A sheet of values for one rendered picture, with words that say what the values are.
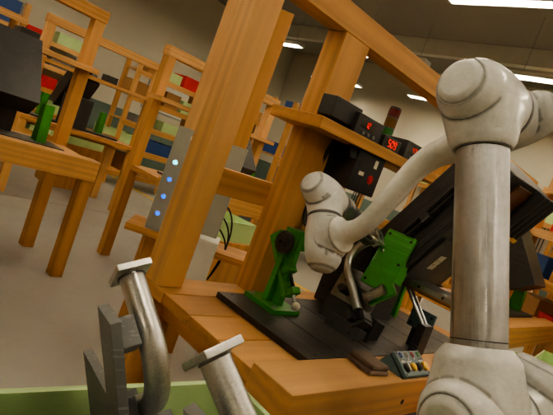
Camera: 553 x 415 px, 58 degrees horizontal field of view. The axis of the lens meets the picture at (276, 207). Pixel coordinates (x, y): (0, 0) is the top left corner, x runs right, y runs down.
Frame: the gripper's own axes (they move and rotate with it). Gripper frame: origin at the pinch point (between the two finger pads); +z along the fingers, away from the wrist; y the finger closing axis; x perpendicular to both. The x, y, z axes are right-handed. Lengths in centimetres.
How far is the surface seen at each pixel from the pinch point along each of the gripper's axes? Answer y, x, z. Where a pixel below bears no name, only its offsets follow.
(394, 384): -51, -1, -9
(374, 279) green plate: -13.3, 4.1, 4.5
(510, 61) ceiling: 566, -104, 573
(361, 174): 23.0, -2.6, -4.7
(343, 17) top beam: 57, -21, -42
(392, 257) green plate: -7.7, -3.9, 4.4
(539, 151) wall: 521, -93, 801
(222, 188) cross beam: 14, 33, -40
